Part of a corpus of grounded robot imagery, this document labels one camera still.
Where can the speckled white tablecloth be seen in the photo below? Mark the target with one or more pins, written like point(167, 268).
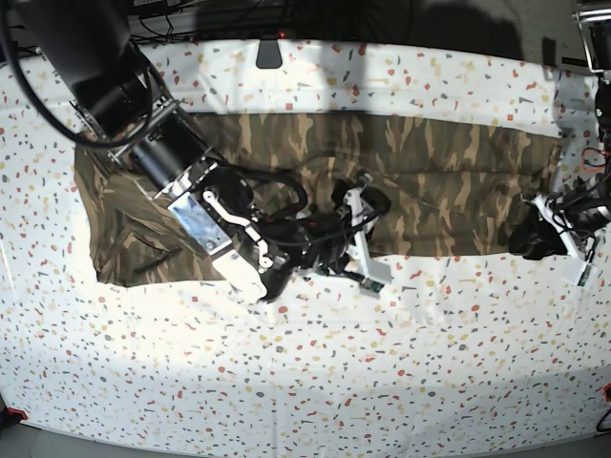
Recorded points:
point(457, 356)

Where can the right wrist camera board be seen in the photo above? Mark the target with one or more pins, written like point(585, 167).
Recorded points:
point(376, 275)

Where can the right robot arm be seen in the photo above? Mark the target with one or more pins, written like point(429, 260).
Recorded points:
point(249, 222)

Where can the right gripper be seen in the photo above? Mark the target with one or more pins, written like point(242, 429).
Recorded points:
point(341, 238)

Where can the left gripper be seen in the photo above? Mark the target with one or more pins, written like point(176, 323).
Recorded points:
point(563, 224)

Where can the red clamp right corner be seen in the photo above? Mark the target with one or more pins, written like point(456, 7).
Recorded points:
point(607, 393)

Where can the red clamp corner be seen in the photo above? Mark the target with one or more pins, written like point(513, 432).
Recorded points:
point(17, 413)
point(607, 393)

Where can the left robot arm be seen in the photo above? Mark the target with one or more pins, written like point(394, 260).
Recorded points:
point(593, 21)

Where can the black power strip red light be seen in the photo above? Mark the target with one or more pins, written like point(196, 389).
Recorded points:
point(244, 34)

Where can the red clamp left corner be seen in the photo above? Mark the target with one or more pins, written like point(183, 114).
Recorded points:
point(17, 413)

